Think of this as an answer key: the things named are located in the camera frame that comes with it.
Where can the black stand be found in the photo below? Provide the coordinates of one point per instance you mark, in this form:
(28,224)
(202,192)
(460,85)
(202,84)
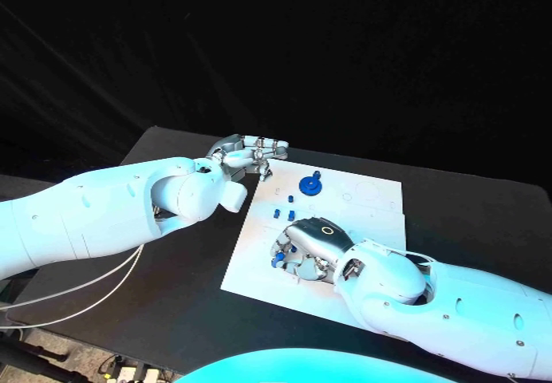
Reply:
(35,359)

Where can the blue cylinder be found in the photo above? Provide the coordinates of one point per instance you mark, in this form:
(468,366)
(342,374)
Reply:
(279,259)

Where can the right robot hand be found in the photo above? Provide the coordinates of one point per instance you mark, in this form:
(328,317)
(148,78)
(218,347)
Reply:
(318,239)

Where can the white power strip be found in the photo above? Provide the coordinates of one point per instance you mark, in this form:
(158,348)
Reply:
(133,375)

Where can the blue gear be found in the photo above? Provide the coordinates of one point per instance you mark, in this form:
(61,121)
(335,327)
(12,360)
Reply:
(310,185)

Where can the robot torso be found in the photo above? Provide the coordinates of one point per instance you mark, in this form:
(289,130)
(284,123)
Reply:
(310,366)

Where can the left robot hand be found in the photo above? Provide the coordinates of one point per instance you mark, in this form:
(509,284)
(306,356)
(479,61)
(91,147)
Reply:
(248,149)

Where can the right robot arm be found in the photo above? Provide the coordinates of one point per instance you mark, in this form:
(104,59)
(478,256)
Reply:
(453,308)

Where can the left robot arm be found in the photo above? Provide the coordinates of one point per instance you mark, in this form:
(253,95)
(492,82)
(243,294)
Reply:
(107,206)

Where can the white task board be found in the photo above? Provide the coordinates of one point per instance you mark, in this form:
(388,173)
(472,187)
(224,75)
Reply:
(328,203)

